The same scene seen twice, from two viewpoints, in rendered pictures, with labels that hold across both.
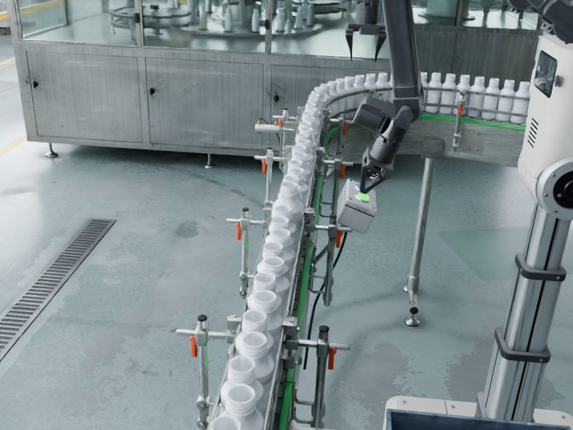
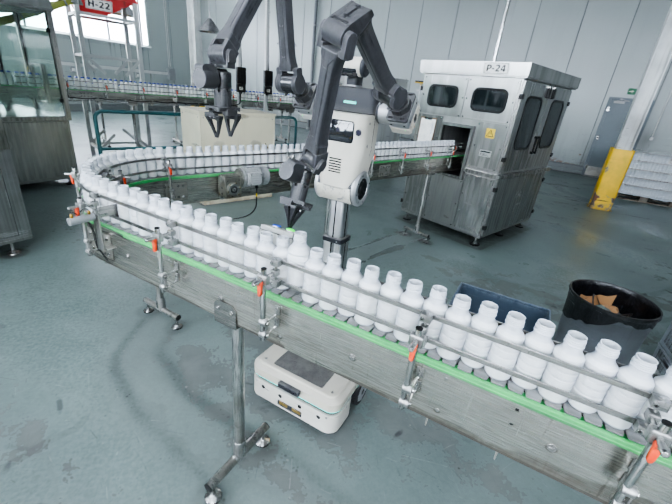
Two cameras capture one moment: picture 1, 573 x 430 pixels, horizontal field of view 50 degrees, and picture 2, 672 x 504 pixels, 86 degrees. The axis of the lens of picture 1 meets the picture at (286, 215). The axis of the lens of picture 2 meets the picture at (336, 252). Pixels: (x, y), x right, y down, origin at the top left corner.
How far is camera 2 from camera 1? 1.18 m
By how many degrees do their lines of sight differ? 61
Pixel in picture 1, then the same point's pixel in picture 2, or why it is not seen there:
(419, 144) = not seen: hidden behind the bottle
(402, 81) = (322, 143)
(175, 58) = not seen: outside the picture
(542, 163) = (351, 179)
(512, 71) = (58, 148)
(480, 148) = (185, 194)
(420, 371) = (217, 347)
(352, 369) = (182, 375)
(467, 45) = (12, 132)
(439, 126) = (154, 187)
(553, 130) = (357, 160)
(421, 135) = not seen: hidden behind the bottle
